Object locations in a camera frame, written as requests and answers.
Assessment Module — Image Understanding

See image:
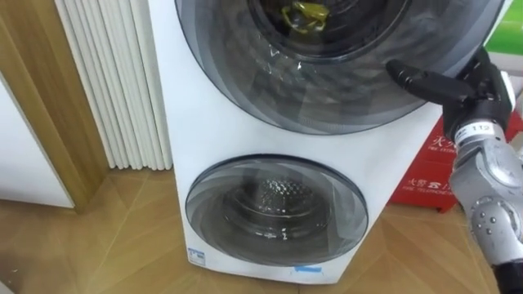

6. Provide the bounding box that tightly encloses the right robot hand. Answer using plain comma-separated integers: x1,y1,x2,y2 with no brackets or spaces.
385,46,516,141

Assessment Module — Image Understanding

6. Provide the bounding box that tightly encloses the red fire extinguisher box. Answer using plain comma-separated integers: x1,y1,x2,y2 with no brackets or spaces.
388,109,523,214

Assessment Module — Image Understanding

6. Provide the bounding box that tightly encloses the yellow-green cloth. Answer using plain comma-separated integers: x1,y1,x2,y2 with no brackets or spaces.
280,1,330,35

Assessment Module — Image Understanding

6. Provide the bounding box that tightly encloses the white stacked washing machine tower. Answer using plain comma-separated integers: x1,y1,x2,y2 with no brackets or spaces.
147,0,514,286

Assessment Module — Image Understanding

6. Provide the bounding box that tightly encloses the white ribbed radiator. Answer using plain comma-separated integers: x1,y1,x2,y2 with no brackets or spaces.
54,0,174,172

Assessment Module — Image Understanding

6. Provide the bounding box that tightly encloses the white door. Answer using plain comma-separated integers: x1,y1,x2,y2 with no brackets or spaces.
0,76,76,209

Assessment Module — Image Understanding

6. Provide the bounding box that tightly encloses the green wall poster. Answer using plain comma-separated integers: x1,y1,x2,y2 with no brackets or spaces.
485,0,523,57

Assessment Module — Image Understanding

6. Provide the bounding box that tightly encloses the wooden door frame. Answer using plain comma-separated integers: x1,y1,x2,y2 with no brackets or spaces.
0,0,110,214

